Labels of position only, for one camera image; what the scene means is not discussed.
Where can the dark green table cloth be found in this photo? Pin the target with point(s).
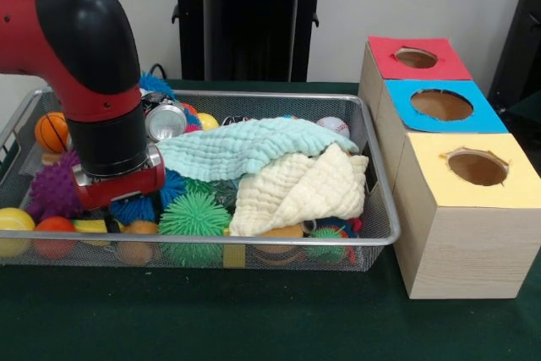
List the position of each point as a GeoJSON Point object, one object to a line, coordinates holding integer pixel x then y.
{"type": "Point", "coordinates": [211, 318]}

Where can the cream cloth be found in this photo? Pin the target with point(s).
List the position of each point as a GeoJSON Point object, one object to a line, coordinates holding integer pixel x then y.
{"type": "Point", "coordinates": [304, 192]}

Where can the yellow smooth ball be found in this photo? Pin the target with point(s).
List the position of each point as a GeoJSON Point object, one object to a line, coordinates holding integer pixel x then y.
{"type": "Point", "coordinates": [14, 221]}

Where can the white baseball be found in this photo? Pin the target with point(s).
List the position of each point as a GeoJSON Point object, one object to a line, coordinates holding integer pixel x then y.
{"type": "Point", "coordinates": [336, 126]}

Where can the purple spiky ball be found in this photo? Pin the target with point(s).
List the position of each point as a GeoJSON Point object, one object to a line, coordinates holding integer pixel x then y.
{"type": "Point", "coordinates": [53, 189]}

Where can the silver mesh bin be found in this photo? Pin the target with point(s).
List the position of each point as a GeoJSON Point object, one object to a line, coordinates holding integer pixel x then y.
{"type": "Point", "coordinates": [270, 261]}

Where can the orange basketball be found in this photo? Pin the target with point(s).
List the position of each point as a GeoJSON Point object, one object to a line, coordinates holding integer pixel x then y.
{"type": "Point", "coordinates": [50, 132]}

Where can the red orange ball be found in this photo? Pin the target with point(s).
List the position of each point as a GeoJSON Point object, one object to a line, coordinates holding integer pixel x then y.
{"type": "Point", "coordinates": [55, 225]}

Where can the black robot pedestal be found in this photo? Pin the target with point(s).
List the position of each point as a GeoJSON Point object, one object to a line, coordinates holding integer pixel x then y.
{"type": "Point", "coordinates": [245, 39]}

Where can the blue spiky ball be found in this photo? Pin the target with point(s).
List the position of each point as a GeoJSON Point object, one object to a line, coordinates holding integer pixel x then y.
{"type": "Point", "coordinates": [135, 209]}

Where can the blue fuzzy ball with eyes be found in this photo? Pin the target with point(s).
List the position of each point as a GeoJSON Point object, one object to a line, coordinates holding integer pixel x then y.
{"type": "Point", "coordinates": [154, 84]}

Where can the green spiky ball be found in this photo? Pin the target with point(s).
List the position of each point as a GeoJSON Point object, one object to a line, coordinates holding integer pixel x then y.
{"type": "Point", "coordinates": [194, 217]}

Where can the mint green cloth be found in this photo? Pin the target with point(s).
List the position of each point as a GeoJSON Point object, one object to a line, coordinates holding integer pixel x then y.
{"type": "Point", "coordinates": [253, 149]}

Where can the green cloth covered side table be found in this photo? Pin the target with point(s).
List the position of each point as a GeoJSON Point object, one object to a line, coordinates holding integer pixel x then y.
{"type": "Point", "coordinates": [524, 116]}

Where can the wooden box with three holes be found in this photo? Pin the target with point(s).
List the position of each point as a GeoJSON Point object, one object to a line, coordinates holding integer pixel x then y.
{"type": "Point", "coordinates": [465, 251]}

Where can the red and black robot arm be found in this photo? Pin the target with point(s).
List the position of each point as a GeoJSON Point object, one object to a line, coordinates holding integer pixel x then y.
{"type": "Point", "coordinates": [84, 61]}

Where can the crushed soda can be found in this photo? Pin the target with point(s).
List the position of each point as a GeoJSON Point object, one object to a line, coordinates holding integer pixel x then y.
{"type": "Point", "coordinates": [165, 124]}

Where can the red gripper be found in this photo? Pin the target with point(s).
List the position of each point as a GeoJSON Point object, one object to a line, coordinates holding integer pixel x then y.
{"type": "Point", "coordinates": [122, 187]}

